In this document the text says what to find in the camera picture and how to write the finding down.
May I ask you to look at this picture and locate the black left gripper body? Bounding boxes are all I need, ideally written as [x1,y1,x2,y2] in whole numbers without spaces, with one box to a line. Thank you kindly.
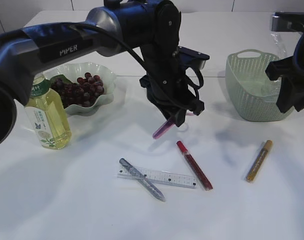
[140,69,205,116]

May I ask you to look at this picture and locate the gold glitter pen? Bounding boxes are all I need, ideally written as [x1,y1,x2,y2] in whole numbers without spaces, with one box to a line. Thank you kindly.
[246,140,273,183]

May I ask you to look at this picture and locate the purple grape bunch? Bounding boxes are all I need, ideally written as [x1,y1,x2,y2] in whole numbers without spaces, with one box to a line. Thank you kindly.
[49,72,105,108]

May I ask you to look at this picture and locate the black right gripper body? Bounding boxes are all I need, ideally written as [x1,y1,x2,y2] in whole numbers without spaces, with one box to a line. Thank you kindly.
[266,37,304,104]

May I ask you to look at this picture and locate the clear plastic sheet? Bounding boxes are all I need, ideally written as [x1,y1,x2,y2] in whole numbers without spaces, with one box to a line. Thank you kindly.
[253,32,287,97]

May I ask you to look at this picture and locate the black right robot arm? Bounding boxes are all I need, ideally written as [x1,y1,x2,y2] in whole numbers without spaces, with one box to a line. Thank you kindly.
[265,33,304,113]

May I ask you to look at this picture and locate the grey glitter pen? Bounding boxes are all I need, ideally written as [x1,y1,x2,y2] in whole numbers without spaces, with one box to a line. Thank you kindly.
[119,158,166,202]

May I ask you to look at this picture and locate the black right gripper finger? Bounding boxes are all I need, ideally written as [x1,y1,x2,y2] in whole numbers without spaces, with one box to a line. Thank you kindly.
[277,77,295,113]
[294,97,304,112]

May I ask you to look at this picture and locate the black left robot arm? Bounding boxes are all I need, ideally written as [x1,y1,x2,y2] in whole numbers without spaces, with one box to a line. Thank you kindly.
[0,0,209,143]

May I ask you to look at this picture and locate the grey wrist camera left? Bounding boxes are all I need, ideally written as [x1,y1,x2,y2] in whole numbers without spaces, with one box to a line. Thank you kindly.
[178,46,210,70]

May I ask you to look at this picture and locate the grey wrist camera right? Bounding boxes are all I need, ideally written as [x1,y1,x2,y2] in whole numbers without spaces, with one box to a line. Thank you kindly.
[270,11,304,33]

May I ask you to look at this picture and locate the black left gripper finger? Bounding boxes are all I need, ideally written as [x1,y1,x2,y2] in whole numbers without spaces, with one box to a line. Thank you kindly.
[161,109,173,120]
[173,109,187,127]

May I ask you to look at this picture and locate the clear plastic ruler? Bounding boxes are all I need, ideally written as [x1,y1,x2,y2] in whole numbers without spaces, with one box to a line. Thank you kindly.
[117,166,198,189]

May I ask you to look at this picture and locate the red glitter pen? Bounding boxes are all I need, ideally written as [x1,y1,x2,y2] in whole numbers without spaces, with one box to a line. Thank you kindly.
[176,141,213,191]

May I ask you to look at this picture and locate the green tea bottle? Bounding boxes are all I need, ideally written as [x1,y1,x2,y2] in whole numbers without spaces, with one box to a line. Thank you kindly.
[24,73,71,150]

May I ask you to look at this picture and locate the pink scissors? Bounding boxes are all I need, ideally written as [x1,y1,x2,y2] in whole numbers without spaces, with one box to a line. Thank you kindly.
[153,111,195,140]

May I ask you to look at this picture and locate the green woven plastic basket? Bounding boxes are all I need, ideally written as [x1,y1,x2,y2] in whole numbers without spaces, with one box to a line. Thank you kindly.
[225,49,294,122]

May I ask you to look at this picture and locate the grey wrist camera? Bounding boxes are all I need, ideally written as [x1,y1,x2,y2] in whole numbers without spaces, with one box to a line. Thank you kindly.
[178,46,210,70]
[270,11,304,33]

